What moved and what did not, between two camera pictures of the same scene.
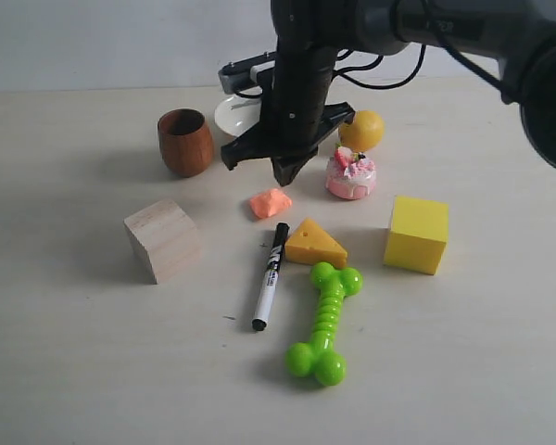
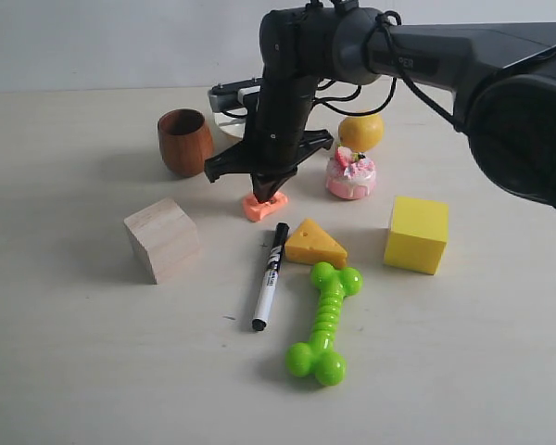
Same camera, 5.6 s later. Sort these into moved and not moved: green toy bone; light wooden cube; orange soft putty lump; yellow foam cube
Moved: orange soft putty lump
Not moved: yellow foam cube; green toy bone; light wooden cube
